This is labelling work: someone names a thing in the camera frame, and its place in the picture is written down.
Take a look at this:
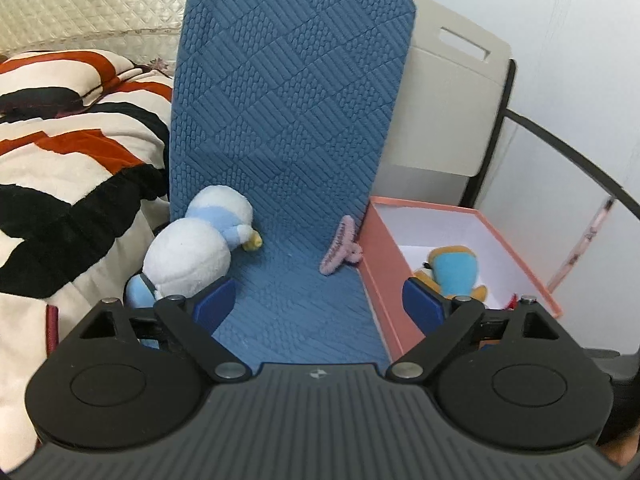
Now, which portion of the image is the black hoop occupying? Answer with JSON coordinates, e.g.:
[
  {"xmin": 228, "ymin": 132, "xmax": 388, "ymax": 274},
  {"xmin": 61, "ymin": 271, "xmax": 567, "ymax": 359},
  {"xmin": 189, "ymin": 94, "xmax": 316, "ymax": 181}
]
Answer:
[{"xmin": 505, "ymin": 107, "xmax": 640, "ymax": 217}]

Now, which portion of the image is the clear plastic strip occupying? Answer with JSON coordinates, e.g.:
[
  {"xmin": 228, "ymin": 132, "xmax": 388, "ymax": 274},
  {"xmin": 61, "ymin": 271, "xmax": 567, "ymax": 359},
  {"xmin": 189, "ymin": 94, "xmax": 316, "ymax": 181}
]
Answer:
[{"xmin": 547, "ymin": 195, "xmax": 617, "ymax": 293}]

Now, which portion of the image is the blue quilted chair cushion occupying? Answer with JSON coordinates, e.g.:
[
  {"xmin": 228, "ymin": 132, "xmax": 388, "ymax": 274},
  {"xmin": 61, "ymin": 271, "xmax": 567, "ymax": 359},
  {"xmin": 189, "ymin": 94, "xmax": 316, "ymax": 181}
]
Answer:
[{"xmin": 165, "ymin": 0, "xmax": 418, "ymax": 367}]

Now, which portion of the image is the white and blue penguin plush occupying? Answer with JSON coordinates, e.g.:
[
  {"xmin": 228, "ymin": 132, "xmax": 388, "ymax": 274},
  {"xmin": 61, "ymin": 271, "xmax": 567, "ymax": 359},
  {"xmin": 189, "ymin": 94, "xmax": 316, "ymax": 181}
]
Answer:
[{"xmin": 124, "ymin": 185, "xmax": 264, "ymax": 350}]

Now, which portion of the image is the pink cardboard box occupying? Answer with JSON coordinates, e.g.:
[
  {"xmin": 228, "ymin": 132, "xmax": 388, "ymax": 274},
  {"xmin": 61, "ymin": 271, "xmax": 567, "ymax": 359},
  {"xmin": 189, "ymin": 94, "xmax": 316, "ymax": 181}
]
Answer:
[{"xmin": 357, "ymin": 196, "xmax": 563, "ymax": 361}]

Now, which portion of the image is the person's right forearm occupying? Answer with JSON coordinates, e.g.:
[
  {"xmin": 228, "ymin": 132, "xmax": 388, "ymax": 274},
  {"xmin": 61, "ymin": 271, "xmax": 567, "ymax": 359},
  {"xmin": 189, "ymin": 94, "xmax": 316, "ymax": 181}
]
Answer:
[{"xmin": 599, "ymin": 430, "xmax": 640, "ymax": 467}]

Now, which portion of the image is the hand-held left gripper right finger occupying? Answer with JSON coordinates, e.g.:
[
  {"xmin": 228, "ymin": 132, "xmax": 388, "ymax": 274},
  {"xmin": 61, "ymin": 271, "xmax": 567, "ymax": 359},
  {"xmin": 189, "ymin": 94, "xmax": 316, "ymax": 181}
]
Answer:
[{"xmin": 384, "ymin": 277, "xmax": 563, "ymax": 385}]

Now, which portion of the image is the red black striped blanket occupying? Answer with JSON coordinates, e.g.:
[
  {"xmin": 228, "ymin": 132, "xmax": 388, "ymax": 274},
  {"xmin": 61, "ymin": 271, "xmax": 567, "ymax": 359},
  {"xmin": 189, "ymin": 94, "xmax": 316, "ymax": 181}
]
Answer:
[{"xmin": 0, "ymin": 50, "xmax": 173, "ymax": 311}]

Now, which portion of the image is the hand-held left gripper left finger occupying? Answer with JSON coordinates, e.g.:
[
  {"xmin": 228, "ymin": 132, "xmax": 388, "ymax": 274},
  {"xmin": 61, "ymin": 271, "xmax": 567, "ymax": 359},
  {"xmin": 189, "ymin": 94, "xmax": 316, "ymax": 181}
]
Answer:
[{"xmin": 75, "ymin": 277, "xmax": 251, "ymax": 384}]

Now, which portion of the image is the pink hair claw clip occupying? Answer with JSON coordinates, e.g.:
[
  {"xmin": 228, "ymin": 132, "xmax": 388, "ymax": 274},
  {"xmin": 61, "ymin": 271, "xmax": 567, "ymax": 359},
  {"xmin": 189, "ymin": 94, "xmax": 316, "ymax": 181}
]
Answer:
[{"xmin": 319, "ymin": 215, "xmax": 364, "ymax": 277}]

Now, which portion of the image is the black tube frame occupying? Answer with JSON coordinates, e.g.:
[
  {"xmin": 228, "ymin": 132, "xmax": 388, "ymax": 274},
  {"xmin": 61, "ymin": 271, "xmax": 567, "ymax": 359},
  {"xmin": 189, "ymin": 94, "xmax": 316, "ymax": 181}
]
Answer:
[{"xmin": 462, "ymin": 57, "xmax": 518, "ymax": 208}]

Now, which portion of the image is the blue orange plush toy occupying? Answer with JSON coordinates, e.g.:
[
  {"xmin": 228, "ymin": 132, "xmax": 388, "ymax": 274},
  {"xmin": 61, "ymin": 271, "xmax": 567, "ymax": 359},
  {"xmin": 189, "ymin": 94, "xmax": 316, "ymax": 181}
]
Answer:
[{"xmin": 412, "ymin": 245, "xmax": 488, "ymax": 311}]

